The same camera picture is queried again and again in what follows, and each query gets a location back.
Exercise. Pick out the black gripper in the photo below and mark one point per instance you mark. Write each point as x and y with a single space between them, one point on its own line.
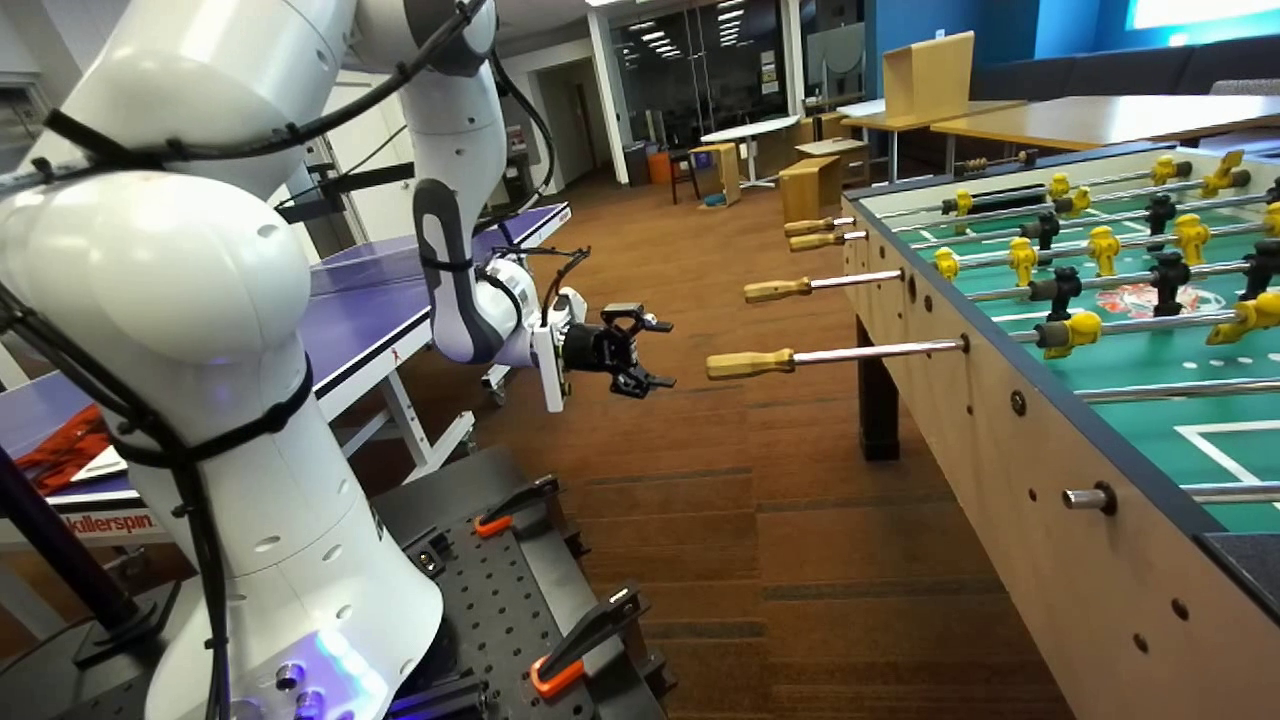
607 350

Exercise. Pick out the rod with wooden handle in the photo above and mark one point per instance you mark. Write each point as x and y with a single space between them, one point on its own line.
800 286
824 357

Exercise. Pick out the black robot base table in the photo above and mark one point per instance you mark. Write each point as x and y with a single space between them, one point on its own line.
506 600

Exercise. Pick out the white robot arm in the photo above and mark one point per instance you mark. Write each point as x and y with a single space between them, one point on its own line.
144 258

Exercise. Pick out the foosball table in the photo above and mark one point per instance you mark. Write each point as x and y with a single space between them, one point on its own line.
1090 350

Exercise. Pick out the orange clamp far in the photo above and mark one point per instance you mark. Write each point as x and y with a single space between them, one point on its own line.
522 509

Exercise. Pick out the orange clamp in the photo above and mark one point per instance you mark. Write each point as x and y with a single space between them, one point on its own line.
561 667
522 509

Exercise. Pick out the cardboard box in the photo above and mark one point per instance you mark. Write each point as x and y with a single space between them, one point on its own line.
810 190

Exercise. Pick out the orange clamp near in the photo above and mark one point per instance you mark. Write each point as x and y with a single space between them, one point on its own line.
561 667

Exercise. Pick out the purple ping pong table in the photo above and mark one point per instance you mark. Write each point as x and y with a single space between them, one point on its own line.
367 317

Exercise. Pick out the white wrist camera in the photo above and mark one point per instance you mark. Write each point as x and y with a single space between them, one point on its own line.
549 334

